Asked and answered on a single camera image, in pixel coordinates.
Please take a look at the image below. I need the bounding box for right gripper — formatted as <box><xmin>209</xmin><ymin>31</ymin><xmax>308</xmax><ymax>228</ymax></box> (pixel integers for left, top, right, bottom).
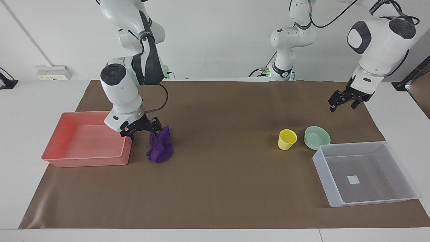
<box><xmin>120</xmin><ymin>115</ymin><xmax>163</xmax><ymax>141</ymax></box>

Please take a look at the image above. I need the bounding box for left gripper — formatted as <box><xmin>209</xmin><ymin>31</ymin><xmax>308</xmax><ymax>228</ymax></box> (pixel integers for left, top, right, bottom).
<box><xmin>329</xmin><ymin>76</ymin><xmax>374</xmax><ymax>113</ymax></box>

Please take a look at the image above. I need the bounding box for purple cloth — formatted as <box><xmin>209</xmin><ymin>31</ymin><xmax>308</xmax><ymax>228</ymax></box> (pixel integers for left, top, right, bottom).
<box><xmin>146</xmin><ymin>126</ymin><xmax>174</xmax><ymax>164</ymax></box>

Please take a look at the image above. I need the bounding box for clear plastic box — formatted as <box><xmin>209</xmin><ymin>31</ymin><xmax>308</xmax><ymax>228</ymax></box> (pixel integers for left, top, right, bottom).
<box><xmin>312</xmin><ymin>141</ymin><xmax>422</xmax><ymax>208</ymax></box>

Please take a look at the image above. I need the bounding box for light green bowl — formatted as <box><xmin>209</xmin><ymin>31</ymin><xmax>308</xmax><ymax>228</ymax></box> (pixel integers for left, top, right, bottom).
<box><xmin>304</xmin><ymin>126</ymin><xmax>331</xmax><ymax>151</ymax></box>

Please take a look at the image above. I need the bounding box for pink plastic tray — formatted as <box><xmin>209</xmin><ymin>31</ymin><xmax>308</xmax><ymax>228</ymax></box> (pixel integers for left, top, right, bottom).
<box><xmin>41</xmin><ymin>111</ymin><xmax>133</xmax><ymax>168</ymax></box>

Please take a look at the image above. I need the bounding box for yellow plastic cup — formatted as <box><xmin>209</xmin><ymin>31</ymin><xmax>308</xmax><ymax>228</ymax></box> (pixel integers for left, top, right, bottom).
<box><xmin>277</xmin><ymin>129</ymin><xmax>298</xmax><ymax>151</ymax></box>

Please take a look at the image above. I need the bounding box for black stand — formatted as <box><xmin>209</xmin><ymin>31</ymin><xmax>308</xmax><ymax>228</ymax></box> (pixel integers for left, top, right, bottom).
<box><xmin>0</xmin><ymin>67</ymin><xmax>18</xmax><ymax>90</ymax></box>
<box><xmin>391</xmin><ymin>55</ymin><xmax>430</xmax><ymax>92</ymax></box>

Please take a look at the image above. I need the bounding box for black cable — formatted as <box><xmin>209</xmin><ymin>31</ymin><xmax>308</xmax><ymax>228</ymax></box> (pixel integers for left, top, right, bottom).
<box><xmin>144</xmin><ymin>83</ymin><xmax>169</xmax><ymax>113</ymax></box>
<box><xmin>248</xmin><ymin>50</ymin><xmax>280</xmax><ymax>78</ymax></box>
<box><xmin>308</xmin><ymin>0</ymin><xmax>361</xmax><ymax>29</ymax></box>

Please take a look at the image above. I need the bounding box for white wall socket strip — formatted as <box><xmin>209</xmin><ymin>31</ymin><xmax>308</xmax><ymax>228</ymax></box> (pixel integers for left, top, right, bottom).
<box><xmin>36</xmin><ymin>65</ymin><xmax>72</xmax><ymax>81</ymax></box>

